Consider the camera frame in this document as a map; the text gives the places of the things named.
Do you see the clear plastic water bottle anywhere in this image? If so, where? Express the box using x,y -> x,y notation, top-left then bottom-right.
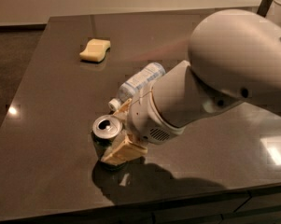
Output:
108,63 -> 165,111

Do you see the yellow sponge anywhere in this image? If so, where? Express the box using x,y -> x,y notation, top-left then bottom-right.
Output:
79,39 -> 111,63

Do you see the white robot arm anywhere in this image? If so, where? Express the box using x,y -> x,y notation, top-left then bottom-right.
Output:
100,9 -> 281,165

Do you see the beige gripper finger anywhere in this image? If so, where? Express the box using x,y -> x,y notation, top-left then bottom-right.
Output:
100,131 -> 148,166
112,98 -> 132,122

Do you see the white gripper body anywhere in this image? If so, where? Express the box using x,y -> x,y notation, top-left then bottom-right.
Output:
126,84 -> 185,145

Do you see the black panel behind table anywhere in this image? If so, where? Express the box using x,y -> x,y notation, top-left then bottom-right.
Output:
257,0 -> 273,17

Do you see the green soda can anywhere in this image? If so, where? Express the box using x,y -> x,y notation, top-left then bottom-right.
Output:
91,115 -> 125,172

